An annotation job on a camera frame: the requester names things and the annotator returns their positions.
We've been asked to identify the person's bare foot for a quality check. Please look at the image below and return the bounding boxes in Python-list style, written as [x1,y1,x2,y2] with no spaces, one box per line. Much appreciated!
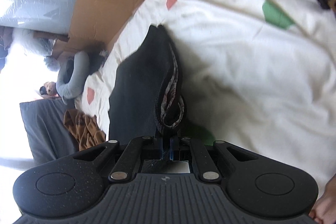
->
[308,177,336,224]

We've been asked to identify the brown garment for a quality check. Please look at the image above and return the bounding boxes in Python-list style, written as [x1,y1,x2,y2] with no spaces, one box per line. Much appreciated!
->
[63,109,107,151]

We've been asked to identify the cream bear printed blanket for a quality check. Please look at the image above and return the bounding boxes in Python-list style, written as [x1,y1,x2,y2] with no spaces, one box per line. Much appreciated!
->
[75,0,336,188]

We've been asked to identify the brown cardboard sheet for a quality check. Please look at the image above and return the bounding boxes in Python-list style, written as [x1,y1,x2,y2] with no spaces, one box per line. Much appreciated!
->
[51,0,188,58]

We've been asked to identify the small teddy bear toy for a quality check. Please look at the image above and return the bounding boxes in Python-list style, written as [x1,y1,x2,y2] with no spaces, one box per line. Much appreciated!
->
[39,81,58,96]

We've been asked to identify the black cloth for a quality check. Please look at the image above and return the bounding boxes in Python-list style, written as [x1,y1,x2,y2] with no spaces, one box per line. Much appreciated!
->
[88,48,110,75]

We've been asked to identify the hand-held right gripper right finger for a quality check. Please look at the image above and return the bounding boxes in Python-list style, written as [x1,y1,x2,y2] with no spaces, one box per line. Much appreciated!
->
[169,135,259,183]

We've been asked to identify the black shorts with teddy print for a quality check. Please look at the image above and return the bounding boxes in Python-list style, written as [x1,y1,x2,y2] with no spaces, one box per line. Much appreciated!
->
[108,25,187,161]

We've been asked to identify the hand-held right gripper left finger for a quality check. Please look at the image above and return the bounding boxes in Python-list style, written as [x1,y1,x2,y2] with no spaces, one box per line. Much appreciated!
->
[73,135,164,183]

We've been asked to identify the grey neck pillow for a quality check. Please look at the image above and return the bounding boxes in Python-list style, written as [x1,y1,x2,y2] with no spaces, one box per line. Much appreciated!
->
[56,51,91,104]

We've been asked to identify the dark grey pillow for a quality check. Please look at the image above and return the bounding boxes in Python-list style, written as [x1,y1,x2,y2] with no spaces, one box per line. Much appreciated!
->
[20,98,80,165]

